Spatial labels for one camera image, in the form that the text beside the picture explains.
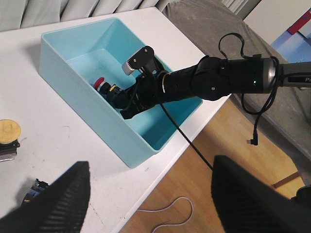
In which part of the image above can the wooden stick on floor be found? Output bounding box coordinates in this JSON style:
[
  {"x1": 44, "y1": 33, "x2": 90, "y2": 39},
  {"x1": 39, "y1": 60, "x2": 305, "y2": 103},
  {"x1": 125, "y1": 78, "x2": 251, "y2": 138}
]
[{"x1": 272, "y1": 171, "x2": 300, "y2": 188}]

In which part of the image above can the grey pleated curtain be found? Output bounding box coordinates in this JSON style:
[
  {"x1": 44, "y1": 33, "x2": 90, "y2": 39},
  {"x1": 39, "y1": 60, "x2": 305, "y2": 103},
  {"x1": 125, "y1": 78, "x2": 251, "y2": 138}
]
[{"x1": 0, "y1": 0, "x2": 173, "y2": 32}]

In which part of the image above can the white cable on floor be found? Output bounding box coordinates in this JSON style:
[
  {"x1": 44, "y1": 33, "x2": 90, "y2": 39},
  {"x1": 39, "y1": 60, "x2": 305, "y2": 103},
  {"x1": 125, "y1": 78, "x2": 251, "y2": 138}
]
[{"x1": 138, "y1": 196, "x2": 194, "y2": 233}]

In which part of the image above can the red push button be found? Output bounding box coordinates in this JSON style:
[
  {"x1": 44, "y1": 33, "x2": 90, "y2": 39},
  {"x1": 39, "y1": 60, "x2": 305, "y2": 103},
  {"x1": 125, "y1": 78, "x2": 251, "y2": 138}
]
[{"x1": 93, "y1": 77, "x2": 120, "y2": 106}]

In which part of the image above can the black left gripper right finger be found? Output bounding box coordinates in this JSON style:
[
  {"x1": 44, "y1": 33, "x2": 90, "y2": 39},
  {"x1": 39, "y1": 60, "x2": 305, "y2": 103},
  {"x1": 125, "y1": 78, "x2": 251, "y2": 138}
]
[{"x1": 211, "y1": 155, "x2": 311, "y2": 233}]

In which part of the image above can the yellow push button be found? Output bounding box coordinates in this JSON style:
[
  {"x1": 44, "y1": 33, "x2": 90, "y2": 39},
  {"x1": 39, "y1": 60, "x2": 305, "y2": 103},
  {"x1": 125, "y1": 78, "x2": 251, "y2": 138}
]
[{"x1": 0, "y1": 119, "x2": 21, "y2": 162}]

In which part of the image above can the lying green push button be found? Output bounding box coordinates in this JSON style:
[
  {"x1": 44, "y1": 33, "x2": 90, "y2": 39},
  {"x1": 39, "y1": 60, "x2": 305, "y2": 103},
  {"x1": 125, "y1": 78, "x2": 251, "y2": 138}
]
[{"x1": 21, "y1": 179, "x2": 50, "y2": 206}]

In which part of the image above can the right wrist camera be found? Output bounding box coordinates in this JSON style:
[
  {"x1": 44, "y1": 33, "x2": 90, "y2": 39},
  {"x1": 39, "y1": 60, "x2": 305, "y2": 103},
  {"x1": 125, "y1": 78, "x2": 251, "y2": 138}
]
[{"x1": 122, "y1": 46, "x2": 155, "y2": 75}]

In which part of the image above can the black camera cable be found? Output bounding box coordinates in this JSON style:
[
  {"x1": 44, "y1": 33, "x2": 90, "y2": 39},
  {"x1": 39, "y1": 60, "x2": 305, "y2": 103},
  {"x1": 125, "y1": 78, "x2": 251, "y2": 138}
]
[{"x1": 136, "y1": 33, "x2": 280, "y2": 170}]

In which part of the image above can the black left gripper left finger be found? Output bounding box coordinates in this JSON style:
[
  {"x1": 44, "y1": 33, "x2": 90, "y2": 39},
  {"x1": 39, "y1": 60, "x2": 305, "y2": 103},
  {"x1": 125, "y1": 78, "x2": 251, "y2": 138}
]
[{"x1": 0, "y1": 161, "x2": 90, "y2": 233}]

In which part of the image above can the blue red box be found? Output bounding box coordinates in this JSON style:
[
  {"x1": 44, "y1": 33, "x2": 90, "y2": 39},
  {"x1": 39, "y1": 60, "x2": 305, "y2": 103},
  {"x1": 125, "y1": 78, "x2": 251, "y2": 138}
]
[{"x1": 271, "y1": 9, "x2": 311, "y2": 63}]

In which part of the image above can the grey sofa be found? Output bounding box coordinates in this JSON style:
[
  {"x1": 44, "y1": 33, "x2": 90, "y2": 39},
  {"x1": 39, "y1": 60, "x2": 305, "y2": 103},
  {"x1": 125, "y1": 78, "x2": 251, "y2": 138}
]
[{"x1": 163, "y1": 0, "x2": 311, "y2": 159}]

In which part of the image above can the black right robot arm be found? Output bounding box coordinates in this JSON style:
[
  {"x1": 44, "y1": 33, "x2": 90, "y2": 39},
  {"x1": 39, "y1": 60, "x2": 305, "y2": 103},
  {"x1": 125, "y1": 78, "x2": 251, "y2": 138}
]
[{"x1": 111, "y1": 56, "x2": 311, "y2": 119}]

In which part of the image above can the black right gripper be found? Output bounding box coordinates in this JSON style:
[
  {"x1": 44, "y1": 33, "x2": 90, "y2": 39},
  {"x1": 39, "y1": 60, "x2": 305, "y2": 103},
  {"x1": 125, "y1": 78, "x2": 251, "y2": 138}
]
[{"x1": 113, "y1": 72, "x2": 168, "y2": 119}]

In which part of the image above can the teal plastic box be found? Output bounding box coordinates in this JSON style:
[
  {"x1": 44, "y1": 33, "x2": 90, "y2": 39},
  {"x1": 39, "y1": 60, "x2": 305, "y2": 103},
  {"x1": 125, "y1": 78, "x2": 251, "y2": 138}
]
[{"x1": 39, "y1": 18, "x2": 202, "y2": 168}]

